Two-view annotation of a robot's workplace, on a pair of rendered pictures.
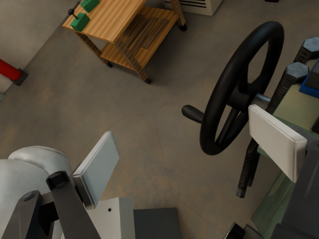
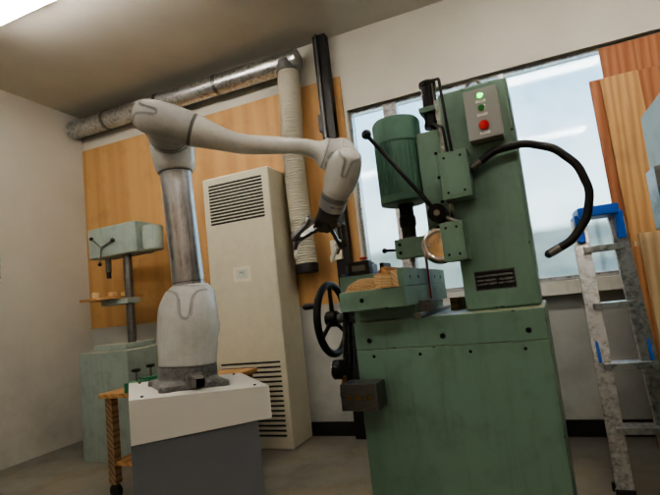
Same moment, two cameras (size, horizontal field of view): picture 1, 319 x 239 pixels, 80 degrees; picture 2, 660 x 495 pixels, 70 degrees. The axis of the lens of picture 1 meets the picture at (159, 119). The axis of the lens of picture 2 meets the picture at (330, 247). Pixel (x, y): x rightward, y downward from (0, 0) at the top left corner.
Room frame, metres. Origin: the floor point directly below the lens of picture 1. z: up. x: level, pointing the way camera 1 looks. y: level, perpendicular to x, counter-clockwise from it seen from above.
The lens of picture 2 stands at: (-0.97, 1.30, 0.88)
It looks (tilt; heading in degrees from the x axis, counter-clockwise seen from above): 6 degrees up; 306
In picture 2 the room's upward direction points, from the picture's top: 6 degrees counter-clockwise
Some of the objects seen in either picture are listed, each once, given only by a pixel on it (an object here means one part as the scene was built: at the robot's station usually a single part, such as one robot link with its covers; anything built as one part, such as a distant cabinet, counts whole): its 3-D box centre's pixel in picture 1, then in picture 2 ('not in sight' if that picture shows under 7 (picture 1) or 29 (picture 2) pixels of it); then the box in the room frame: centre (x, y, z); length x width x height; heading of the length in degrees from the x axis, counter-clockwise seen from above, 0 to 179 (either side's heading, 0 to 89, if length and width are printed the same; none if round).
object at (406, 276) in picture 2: not in sight; (424, 276); (-0.23, -0.23, 0.93); 0.60 x 0.02 x 0.06; 102
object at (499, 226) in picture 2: not in sight; (490, 198); (-0.48, -0.29, 1.16); 0.22 x 0.22 x 0.72; 12
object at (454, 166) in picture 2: not in sight; (456, 176); (-0.44, -0.13, 1.23); 0.09 x 0.08 x 0.15; 12
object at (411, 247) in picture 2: not in sight; (416, 249); (-0.21, -0.23, 1.03); 0.14 x 0.07 x 0.09; 12
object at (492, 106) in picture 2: not in sight; (483, 115); (-0.54, -0.16, 1.40); 0.10 x 0.06 x 0.16; 12
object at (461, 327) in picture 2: not in sight; (456, 323); (-0.31, -0.26, 0.76); 0.57 x 0.45 x 0.09; 12
